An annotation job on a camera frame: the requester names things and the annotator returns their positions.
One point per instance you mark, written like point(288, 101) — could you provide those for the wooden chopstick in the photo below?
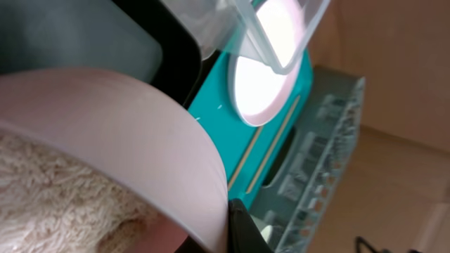
point(272, 146)
point(245, 156)

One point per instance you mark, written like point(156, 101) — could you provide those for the white bowl with rice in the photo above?
point(132, 133)

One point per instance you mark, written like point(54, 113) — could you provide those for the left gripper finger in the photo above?
point(243, 234)

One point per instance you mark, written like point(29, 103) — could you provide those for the pile of rice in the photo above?
point(51, 202)

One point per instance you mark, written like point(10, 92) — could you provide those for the clear plastic bin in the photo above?
point(232, 26)

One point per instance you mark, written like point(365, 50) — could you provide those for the large white plate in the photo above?
point(257, 92)

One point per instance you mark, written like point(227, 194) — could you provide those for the black plastic tray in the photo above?
point(140, 38)

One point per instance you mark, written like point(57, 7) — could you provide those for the teal serving tray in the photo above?
point(212, 108)

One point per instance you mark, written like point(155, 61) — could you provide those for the grey dishwasher rack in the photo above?
point(309, 165)

